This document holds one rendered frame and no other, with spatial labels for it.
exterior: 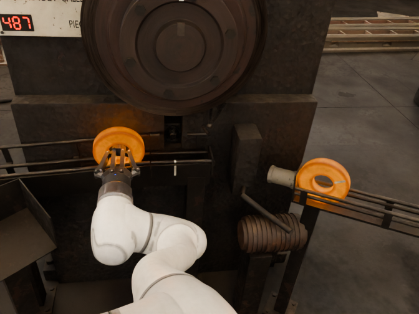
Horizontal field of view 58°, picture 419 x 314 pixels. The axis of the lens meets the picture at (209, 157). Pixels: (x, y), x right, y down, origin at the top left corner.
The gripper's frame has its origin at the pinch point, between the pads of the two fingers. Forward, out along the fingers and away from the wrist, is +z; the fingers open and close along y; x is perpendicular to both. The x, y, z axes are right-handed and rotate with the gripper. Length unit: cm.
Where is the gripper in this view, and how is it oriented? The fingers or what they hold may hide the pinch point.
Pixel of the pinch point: (119, 145)
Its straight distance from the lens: 118.6
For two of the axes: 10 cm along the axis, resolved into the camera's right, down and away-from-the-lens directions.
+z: -1.4, -6.3, 7.6
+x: 0.7, -7.7, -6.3
